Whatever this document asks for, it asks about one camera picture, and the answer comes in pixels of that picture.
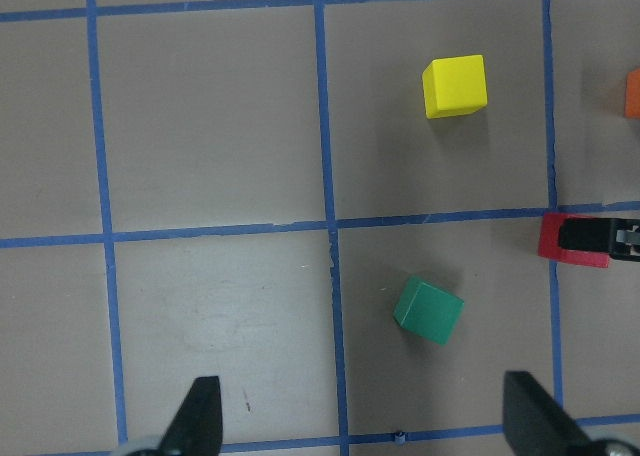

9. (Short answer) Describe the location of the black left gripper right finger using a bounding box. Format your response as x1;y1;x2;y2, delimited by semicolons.
502;371;590;455

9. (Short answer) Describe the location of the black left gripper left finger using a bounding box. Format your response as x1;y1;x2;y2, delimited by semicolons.
158;376;223;455

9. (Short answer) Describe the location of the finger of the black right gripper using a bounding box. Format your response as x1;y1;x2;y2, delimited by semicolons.
558;217;639;261

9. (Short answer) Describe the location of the red wooden block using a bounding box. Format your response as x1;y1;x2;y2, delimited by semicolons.
537;212;610;268

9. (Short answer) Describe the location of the orange wooden block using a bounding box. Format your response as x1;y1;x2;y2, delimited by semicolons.
624;68;640;119

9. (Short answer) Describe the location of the green wooden block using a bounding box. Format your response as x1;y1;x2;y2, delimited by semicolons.
393;276;465;345

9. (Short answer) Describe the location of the yellow wooden block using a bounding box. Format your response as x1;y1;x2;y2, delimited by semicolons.
422;54;488;119

